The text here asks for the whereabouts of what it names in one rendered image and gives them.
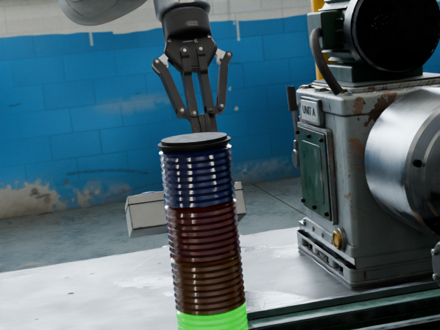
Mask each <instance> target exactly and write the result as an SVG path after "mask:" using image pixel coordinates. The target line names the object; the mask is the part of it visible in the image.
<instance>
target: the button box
mask: <svg viewBox="0 0 440 330"><path fill-rule="evenodd" d="M234 187H235V189H236V190H235V194H236V197H235V198H236V204H237V207H236V209H237V211H238V212H237V216H238V220H237V221H238V222H239V221H240V220H241V219H242V218H243V217H244V216H245V215H246V214H247V209H246V203H245V199H244V192H243V190H244V189H243V188H242V183H241V182H240V181H236V182H235V184H234ZM164 201H165V199H164V192H163V191H160V192H151V193H146V194H137V195H135V196H129V197H128V198H127V200H126V205H125V212H126V213H125V216H126V220H127V225H128V234H129V237H130V238H137V237H142V236H151V235H156V234H164V233H168V232H167V230H168V227H167V225H166V223H167V220H166V214H165V211H166V208H165V207H164V205H165V203H164Z"/></svg>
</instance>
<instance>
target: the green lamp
mask: <svg viewBox="0 0 440 330"><path fill-rule="evenodd" d="M246 310H247V308H246V302H245V303H244V304H243V305H242V306H241V307H239V308H237V309H236V310H233V311H231V312H227V313H224V314H218V315H213V316H192V315H188V314H184V313H182V312H180V311H178V310H177V309H175V311H176V312H177V314H176V317H177V324H178V326H177V328H178V330H248V319H247V313H246Z"/></svg>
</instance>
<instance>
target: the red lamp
mask: <svg viewBox="0 0 440 330"><path fill-rule="evenodd" d="M164 207H165V208H166V211H165V214H166V220H167V223H166V225H167V227H168V230H167V232H168V239H169V242H168V243H169V245H170V247H169V250H170V257H171V258H172V259H175V260H176V261H180V262H184V263H206V262H212V261H218V260H222V259H226V258H229V257H232V256H233V255H236V254H237V253H238V252H239V251H240V250H241V247H240V240H239V237H240V235H239V233H238V232H239V228H238V225H239V223H238V221H237V220H238V216H237V212H238V211H237V209H236V207H237V204H236V198H234V199H233V200H231V201H230V202H227V203H224V204H220V205H217V206H210V207H205V208H189V209H183V208H172V207H169V206H167V205H164Z"/></svg>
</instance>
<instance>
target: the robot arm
mask: <svg viewBox="0 0 440 330"><path fill-rule="evenodd" d="M146 1H148V0H59V4H60V7H61V9H62V11H63V12H64V14H65V15H66V16H67V17H68V18H69V19H70V20H71V21H72V22H75V23H76V24H79V25H83V26H97V25H101V24H106V23H108V22H111V21H113V20H116V19H118V18H120V17H122V16H124V15H126V14H128V13H130V12H132V11H133V10H136V9H137V8H139V7H140V6H142V5H143V4H144V3H145V2H146ZM153 2H154V6H155V14H156V18H157V20H158V21H159V22H161V23H162V30H163V34H164V42H165V48H164V54H163V55H162V56H161V57H160V58H155V59H154V60H153V64H152V69H153V71H154V72H155V73H156V74H157V75H158V76H159V77H160V79H161V81H162V84H163V85H164V88H165V90H166V93H167V95H168V97H169V99H170V102H171V104H172V107H173V109H174V111H175V113H176V115H177V118H179V119H187V120H188V121H189V122H190V124H191V131H192V134H194V133H202V132H218V129H217V123H216V119H215V116H217V115H220V114H222V113H223V111H224V109H225V107H226V96H227V76H228V65H229V62H230V60H231V58H232V52H231V51H226V52H224V51H222V50H220V49H218V48H217V44H216V43H215V42H214V40H213V38H212V34H211V27H210V21H209V17H208V14H209V13H210V9H211V5H210V0H153ZM214 56H215V57H216V58H217V61H216V62H217V64H219V65H220V66H219V70H218V78H217V97H216V106H214V104H213V98H212V93H211V86H210V80H209V76H208V67H209V65H210V63H211V61H212V60H213V57H214ZM167 61H169V62H170V63H171V64H172V65H173V66H174V67H175V68H176V69H177V70H178V71H179V72H180V73H181V80H182V81H183V88H184V93H185V100H186V104H187V109H186V108H185V106H184V104H183V101H182V99H181V97H180V95H179V92H178V90H177V88H176V85H175V83H174V80H173V79H172V76H171V74H170V72H169V70H168V63H167ZM192 73H196V74H197V77H198V81H199V85H200V91H201V96H202V103H203V107H204V115H198V108H197V104H196V96H195V92H194V84H193V78H192Z"/></svg>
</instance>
